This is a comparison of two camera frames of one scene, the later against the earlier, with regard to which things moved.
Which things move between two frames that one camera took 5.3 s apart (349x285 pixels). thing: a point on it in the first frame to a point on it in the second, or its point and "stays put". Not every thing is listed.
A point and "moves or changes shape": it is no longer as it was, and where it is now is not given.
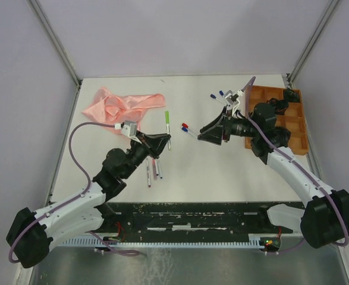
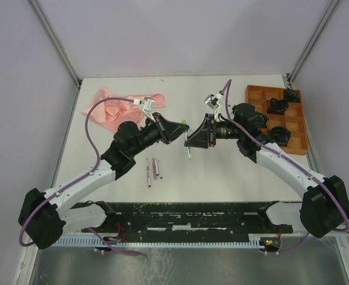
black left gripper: [153, 144] to [168, 129]
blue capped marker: [160, 175] stays put
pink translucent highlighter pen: [154, 168] stays put
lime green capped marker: [167, 119] moves or changes shape
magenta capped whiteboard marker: [148, 173] stays put
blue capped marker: [157, 167] stays put
